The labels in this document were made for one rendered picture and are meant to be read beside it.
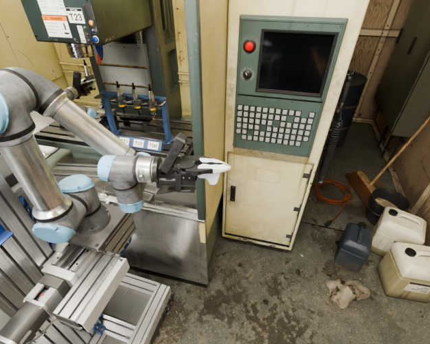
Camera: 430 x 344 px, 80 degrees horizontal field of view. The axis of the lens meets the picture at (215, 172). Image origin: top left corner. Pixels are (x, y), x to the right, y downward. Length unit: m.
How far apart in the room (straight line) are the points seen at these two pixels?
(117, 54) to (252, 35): 1.41
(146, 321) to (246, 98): 1.42
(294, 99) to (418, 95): 1.83
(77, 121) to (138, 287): 1.33
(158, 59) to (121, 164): 1.69
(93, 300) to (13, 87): 0.73
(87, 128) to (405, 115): 2.83
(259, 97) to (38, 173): 1.03
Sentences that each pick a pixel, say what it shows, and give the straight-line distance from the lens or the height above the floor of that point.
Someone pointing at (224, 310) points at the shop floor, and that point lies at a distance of 2.04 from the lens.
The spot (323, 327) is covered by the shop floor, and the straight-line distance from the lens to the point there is 2.13.
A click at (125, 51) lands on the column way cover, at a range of 2.40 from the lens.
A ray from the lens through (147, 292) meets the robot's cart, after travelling 1.89.
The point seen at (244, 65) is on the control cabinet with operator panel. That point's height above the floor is 1.51.
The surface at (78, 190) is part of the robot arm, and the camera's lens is 1.03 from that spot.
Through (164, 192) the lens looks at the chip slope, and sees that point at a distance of 1.73.
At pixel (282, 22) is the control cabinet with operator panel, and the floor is 1.70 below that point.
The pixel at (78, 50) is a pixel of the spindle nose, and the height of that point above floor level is 1.48.
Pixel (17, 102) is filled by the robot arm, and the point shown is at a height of 1.63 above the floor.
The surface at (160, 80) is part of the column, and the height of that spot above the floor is 1.13.
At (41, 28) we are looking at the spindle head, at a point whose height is 1.62.
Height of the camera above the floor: 1.88
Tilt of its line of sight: 38 degrees down
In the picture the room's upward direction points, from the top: straight up
